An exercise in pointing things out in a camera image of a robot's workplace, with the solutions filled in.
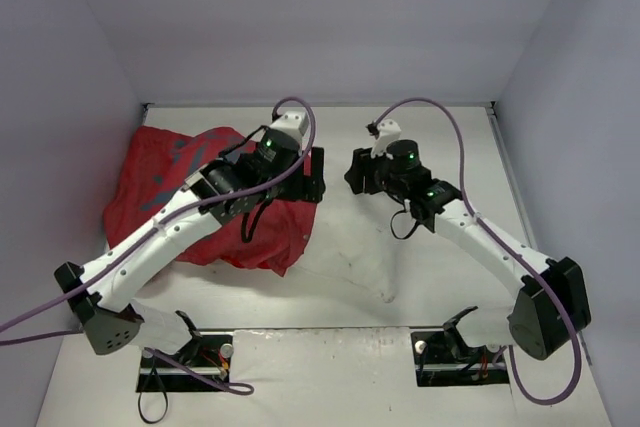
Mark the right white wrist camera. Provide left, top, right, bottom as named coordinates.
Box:
left=367, top=119, right=401, bottom=158

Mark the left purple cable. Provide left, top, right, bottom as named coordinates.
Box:
left=0, top=96, right=319, bottom=396

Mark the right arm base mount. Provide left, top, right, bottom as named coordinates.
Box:
left=410, top=306, right=509, bottom=388

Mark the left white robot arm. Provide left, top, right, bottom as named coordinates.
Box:
left=54, top=128, right=325, bottom=367

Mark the red navy pillowcase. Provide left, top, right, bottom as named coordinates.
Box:
left=103, top=126, right=316, bottom=276

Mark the thin black wire loop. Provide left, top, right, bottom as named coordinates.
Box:
left=137, top=369, right=171, bottom=423

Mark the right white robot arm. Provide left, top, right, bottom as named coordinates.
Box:
left=344, top=139, right=592, bottom=360

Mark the purple cable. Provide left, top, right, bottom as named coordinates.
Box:
left=377, top=97, right=584, bottom=406
left=0, top=96, right=319, bottom=396

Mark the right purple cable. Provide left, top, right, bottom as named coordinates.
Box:
left=377, top=97, right=584, bottom=406

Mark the white pillow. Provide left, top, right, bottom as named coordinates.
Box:
left=287, top=156, right=416, bottom=304

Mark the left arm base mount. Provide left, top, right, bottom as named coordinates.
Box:
left=135, top=330, right=233, bottom=393

